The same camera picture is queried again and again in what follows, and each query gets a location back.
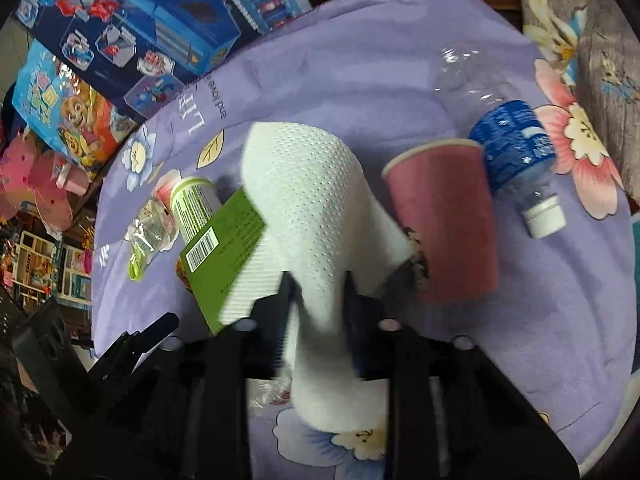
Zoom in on paw patrol toy package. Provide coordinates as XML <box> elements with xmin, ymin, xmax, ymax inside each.
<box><xmin>12</xmin><ymin>41</ymin><xmax>138</xmax><ymax>180</ymax></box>

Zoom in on grey floral draped sheet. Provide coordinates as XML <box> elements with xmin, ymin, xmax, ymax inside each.
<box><xmin>522</xmin><ymin>0</ymin><xmax>639</xmax><ymax>220</ymax></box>

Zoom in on white paper towel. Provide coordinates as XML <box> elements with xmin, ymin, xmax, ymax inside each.
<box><xmin>219</xmin><ymin>122</ymin><xmax>411</xmax><ymax>434</ymax></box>

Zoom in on blue toy box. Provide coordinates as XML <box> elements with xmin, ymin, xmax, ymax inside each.
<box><xmin>14</xmin><ymin>0</ymin><xmax>311</xmax><ymax>120</ymax></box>

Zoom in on pink paper cup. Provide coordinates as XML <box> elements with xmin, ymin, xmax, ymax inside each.
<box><xmin>382</xmin><ymin>139</ymin><xmax>498</xmax><ymax>306</ymax></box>

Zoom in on pink toy figure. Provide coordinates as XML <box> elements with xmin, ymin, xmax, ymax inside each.
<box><xmin>1</xmin><ymin>132</ymin><xmax>90</xmax><ymax>234</ymax></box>

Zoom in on purple floral bed cover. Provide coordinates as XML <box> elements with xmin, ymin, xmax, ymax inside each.
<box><xmin>92</xmin><ymin>0</ymin><xmax>637</xmax><ymax>479</ymax></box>

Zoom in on green cardboard package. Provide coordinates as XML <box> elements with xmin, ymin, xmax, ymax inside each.
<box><xmin>180</xmin><ymin>188</ymin><xmax>265</xmax><ymax>334</ymax></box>

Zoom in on clear bottle blue label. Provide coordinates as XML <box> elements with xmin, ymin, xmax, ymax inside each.
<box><xmin>434</xmin><ymin>46</ymin><xmax>566</xmax><ymax>240</ymax></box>

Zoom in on green label small bottle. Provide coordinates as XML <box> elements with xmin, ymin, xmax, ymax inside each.
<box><xmin>125</xmin><ymin>170</ymin><xmax>221</xmax><ymax>282</ymax></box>

